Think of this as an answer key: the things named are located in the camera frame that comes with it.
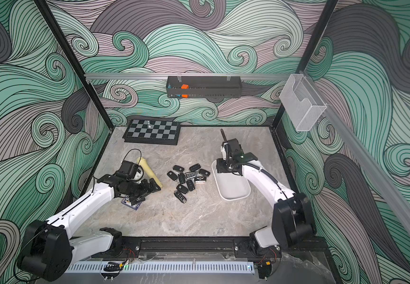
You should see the black flip key centre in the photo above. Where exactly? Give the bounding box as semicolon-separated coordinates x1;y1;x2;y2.
178;173;186;184

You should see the black VW key top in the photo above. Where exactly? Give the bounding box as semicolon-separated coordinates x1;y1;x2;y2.
172;165;184;173

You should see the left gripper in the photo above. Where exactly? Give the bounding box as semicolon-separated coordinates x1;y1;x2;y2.
126;178;161;204

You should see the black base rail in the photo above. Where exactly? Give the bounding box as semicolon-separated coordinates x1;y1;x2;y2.
92;237;331;260

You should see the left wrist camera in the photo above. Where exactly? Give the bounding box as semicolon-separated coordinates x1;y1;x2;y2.
119;160;143;180

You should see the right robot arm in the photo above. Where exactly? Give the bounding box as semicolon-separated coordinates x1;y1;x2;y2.
212;130;316;249

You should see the black VW key large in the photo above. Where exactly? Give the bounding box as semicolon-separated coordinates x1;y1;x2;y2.
167;171;178;181

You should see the aluminium rail right wall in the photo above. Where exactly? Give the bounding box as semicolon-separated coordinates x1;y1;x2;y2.
299;71;410;235

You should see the white slotted cable duct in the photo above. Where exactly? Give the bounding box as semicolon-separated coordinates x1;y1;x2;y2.
66;260;255;275

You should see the black grey chessboard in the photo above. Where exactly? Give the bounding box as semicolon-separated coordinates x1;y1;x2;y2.
122;119;181;146

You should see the black key silver trim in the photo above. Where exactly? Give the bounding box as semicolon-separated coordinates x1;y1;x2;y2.
174;191;187;204

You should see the black wall shelf tray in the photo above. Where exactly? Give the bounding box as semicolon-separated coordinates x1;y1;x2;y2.
166;76;243;100

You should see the blue playing card box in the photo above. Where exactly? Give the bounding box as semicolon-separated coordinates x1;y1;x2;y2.
121;197;142;211

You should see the clear acrylic wall holder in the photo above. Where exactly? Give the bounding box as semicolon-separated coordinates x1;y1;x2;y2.
279;73;327;132

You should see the aluminium rail back wall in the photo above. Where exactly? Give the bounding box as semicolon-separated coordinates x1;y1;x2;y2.
84;72;291;81

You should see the white plastic storage box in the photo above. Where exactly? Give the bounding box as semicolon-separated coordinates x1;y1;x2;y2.
212;160;252;201

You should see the aluminium rail wall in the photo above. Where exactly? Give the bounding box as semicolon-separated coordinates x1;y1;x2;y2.
299;71;410;235
84;72;291;81

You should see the black key top right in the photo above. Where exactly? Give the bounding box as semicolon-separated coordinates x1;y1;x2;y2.
189;163;201;172

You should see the yellow plastic cylinder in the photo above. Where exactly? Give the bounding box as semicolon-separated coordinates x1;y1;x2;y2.
137;157;163;188

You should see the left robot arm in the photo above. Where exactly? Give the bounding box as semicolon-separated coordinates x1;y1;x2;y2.
16;173;162;282

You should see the silver BMW key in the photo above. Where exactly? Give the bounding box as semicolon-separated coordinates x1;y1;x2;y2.
184;172;197;180

